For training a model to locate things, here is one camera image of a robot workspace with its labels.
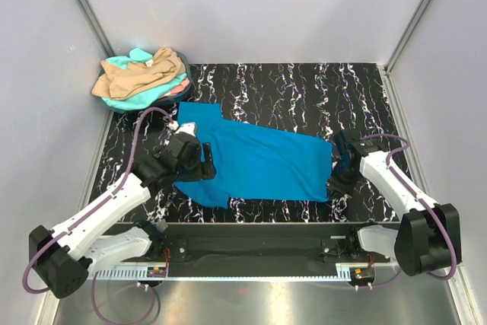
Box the purple cable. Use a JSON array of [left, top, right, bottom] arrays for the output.
[[21, 107, 180, 322], [359, 134, 457, 290]]

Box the beige t shirt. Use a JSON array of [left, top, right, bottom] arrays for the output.
[[91, 47, 186, 100]]

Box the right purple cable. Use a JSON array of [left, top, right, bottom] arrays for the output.
[[359, 134, 457, 290]]

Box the right aluminium corner post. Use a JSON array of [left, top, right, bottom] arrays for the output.
[[384, 0, 434, 75]]

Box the slotted cable duct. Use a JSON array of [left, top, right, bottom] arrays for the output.
[[336, 263, 375, 282], [97, 264, 168, 281]]

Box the right slotted cable duct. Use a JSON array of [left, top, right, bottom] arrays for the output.
[[336, 263, 375, 282]]

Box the dark grey laundry basket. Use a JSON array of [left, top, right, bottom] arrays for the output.
[[99, 49, 193, 111]]

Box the mint green t shirt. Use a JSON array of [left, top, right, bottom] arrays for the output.
[[100, 47, 189, 112]]

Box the left aluminium corner post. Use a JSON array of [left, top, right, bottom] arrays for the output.
[[75, 0, 115, 57]]

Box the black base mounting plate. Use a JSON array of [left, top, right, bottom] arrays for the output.
[[143, 223, 387, 263]]

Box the left slotted cable duct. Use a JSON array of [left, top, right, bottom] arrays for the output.
[[97, 264, 168, 281]]

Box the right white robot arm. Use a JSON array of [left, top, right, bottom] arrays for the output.
[[327, 129, 462, 281]]

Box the coral pink t shirt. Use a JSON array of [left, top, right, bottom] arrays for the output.
[[164, 78, 190, 97]]

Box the blue t shirt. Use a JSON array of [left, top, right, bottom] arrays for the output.
[[175, 102, 333, 208]]

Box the aluminium corner post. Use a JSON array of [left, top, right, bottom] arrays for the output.
[[384, 0, 434, 75], [75, 0, 115, 57]]

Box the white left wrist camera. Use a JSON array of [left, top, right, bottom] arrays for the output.
[[168, 121, 197, 137]]

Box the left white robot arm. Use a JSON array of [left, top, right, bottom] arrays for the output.
[[29, 133, 216, 299]]

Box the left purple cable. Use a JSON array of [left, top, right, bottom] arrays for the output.
[[21, 107, 180, 322]]

